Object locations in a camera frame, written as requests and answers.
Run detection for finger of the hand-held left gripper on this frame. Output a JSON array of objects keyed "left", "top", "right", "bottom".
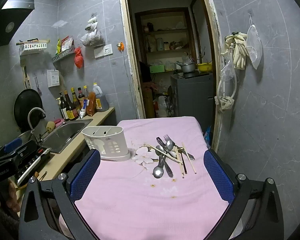
[
  {"left": 16, "top": 147, "right": 52, "bottom": 184},
  {"left": 0, "top": 138, "right": 38, "bottom": 160}
]

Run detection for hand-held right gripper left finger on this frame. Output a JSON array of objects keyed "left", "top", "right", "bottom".
[{"left": 19, "top": 149, "right": 102, "bottom": 240}]

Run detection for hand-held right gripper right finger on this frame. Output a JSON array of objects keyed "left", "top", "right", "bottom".
[{"left": 202, "top": 149, "right": 285, "bottom": 240}]

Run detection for white utensil holder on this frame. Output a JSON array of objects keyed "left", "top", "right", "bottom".
[{"left": 81, "top": 126, "right": 131, "bottom": 161}]

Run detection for dark steel utensil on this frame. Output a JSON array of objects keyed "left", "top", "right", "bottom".
[{"left": 156, "top": 137, "right": 173, "bottom": 177}]

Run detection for person's left forearm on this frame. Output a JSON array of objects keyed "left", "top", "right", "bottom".
[{"left": 0, "top": 200, "right": 19, "bottom": 240}]

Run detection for person's left hand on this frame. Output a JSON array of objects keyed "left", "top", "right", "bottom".
[{"left": 7, "top": 177, "right": 22, "bottom": 212}]

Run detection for steel basin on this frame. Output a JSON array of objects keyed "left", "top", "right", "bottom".
[{"left": 14, "top": 129, "right": 37, "bottom": 145}]

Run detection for beige kitchen counter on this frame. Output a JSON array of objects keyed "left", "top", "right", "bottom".
[{"left": 15, "top": 107, "right": 115, "bottom": 205}]

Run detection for steel faucet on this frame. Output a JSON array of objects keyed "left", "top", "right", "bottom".
[{"left": 27, "top": 107, "right": 47, "bottom": 140}]

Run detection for black wok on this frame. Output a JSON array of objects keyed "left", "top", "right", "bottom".
[{"left": 13, "top": 89, "right": 44, "bottom": 133}]

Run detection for blue packet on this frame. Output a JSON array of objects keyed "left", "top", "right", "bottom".
[{"left": 204, "top": 126, "right": 213, "bottom": 148}]

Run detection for steel sink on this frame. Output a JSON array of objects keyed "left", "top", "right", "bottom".
[{"left": 39, "top": 119, "right": 93, "bottom": 154}]

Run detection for dark pump bottle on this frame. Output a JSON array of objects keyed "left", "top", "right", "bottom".
[{"left": 56, "top": 92, "right": 68, "bottom": 120}]

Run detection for metal kitchen tool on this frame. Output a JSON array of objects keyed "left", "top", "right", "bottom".
[{"left": 34, "top": 76, "right": 42, "bottom": 97}]

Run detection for pink floral tablecloth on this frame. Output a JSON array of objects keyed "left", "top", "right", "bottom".
[{"left": 50, "top": 116, "right": 240, "bottom": 240}]

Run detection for wooden spatula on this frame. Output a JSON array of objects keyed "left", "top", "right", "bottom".
[{"left": 21, "top": 60, "right": 32, "bottom": 89}]

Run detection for dark oil jug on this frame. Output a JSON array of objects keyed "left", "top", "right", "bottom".
[{"left": 92, "top": 82, "right": 110, "bottom": 112}]

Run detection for beige knotted rag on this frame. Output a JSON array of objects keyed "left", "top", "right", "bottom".
[{"left": 214, "top": 95, "right": 235, "bottom": 110}]

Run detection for grey small fridge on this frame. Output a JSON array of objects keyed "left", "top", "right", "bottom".
[{"left": 170, "top": 72, "right": 214, "bottom": 130}]

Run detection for clear plastic jug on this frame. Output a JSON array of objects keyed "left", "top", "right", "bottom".
[{"left": 154, "top": 96, "right": 169, "bottom": 118}]

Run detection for orange cylinder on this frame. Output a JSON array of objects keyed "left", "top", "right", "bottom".
[{"left": 144, "top": 90, "right": 155, "bottom": 118}]

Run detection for grey corner shelf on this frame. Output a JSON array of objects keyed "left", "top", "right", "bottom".
[{"left": 52, "top": 45, "right": 75, "bottom": 63}]

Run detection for black induction cooker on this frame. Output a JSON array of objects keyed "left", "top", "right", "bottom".
[{"left": 172, "top": 70, "right": 208, "bottom": 78}]

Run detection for clear plastic bag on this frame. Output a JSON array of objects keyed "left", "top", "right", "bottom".
[{"left": 219, "top": 60, "right": 234, "bottom": 82}]

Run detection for red plastic bag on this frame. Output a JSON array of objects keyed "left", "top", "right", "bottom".
[{"left": 74, "top": 47, "right": 84, "bottom": 69}]

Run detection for yellow basin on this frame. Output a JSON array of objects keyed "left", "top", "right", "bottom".
[{"left": 196, "top": 63, "right": 212, "bottom": 72}]

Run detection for steel pot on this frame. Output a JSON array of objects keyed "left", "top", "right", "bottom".
[{"left": 176, "top": 62, "right": 197, "bottom": 73}]

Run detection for red packet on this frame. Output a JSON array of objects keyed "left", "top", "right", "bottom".
[{"left": 61, "top": 36, "right": 74, "bottom": 53}]

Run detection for black range hood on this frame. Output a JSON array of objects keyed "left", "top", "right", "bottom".
[{"left": 0, "top": 0, "right": 35, "bottom": 50}]

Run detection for beige rubber gloves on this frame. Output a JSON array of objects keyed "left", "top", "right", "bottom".
[{"left": 220, "top": 32, "right": 249, "bottom": 69}]

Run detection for clear bag of dried goods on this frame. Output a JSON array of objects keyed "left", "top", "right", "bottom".
[{"left": 79, "top": 27, "right": 105, "bottom": 48}]

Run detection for white mesh bag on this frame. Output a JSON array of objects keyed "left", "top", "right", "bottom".
[{"left": 246, "top": 14, "right": 263, "bottom": 70}]

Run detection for white plastic bag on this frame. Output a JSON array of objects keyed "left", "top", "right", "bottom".
[{"left": 86, "top": 15, "right": 98, "bottom": 30}]

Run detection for wooden shelf unit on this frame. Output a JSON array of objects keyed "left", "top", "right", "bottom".
[{"left": 135, "top": 7, "right": 198, "bottom": 120}]

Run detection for white wall box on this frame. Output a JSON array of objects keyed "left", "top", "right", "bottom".
[{"left": 46, "top": 69, "right": 60, "bottom": 88}]

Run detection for white wall basket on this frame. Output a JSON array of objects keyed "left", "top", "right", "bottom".
[{"left": 16, "top": 39, "right": 50, "bottom": 55}]

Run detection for white power cable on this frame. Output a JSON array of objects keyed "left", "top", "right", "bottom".
[{"left": 120, "top": 51, "right": 138, "bottom": 120}]

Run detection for white door frame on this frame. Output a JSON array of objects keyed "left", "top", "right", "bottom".
[{"left": 118, "top": 0, "right": 224, "bottom": 150}]

